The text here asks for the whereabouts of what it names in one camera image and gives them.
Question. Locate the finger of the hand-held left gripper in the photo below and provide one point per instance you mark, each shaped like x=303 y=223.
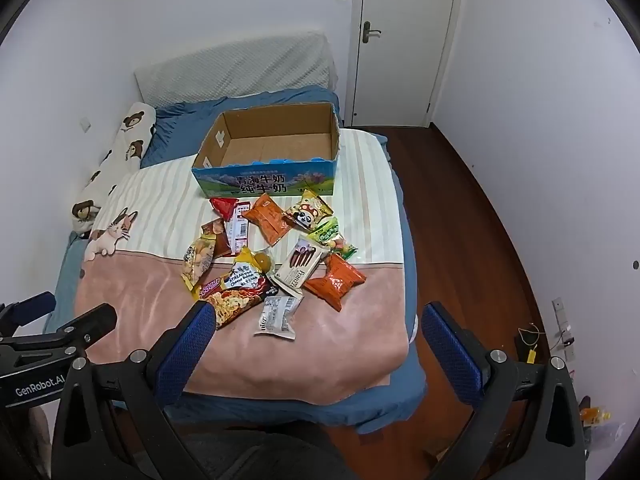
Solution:
x=30 y=310
x=85 y=325

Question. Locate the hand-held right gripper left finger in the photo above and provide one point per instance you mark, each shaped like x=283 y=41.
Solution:
x=187 y=342

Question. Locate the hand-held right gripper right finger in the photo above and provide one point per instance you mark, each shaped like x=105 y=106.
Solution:
x=452 y=355

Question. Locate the large noodle snack packet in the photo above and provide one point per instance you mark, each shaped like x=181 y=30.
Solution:
x=237 y=292

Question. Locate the yellow biscuit ball packet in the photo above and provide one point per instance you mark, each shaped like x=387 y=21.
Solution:
x=197 y=265

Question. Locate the silver white snack packet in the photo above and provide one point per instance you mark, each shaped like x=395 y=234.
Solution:
x=277 y=316

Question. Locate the orange jelly cup packet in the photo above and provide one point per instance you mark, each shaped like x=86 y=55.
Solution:
x=261 y=261

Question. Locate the brown snack packet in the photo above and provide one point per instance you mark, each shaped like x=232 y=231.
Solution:
x=216 y=235

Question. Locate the white and red snack packet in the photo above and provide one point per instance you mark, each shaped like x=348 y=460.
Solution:
x=239 y=232

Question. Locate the white chocolate stick packet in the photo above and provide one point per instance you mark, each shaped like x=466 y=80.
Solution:
x=299 y=266

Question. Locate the orange snack packet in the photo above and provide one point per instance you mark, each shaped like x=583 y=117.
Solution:
x=267 y=219
x=334 y=281

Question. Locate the green colourful candy packet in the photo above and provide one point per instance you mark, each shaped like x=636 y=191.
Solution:
x=330 y=237

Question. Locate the panda print snack packet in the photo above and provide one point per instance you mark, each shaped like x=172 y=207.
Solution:
x=307 y=212

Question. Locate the printed cardboard box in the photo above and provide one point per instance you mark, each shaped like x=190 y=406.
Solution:
x=272 y=182

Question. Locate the striped pink cat print blanket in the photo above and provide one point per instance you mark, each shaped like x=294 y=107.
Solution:
x=150 y=280

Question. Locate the yellow tag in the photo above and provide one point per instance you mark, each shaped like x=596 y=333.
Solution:
x=530 y=355

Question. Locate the orange and clear plastic bag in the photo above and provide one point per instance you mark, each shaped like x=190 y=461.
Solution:
x=597 y=425

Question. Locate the white bear print pillow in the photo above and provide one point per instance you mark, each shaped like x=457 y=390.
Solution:
x=117 y=160

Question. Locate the blue pillow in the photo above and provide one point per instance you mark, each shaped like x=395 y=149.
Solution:
x=180 y=125

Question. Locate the grey headboard cushion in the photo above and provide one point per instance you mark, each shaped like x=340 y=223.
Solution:
x=235 y=67

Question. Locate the white door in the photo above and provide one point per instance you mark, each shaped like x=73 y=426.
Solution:
x=405 y=45

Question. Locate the wall socket with plugs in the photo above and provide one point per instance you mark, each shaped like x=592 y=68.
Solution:
x=564 y=330

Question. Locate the white wall socket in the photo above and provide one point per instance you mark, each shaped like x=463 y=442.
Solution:
x=85 y=125

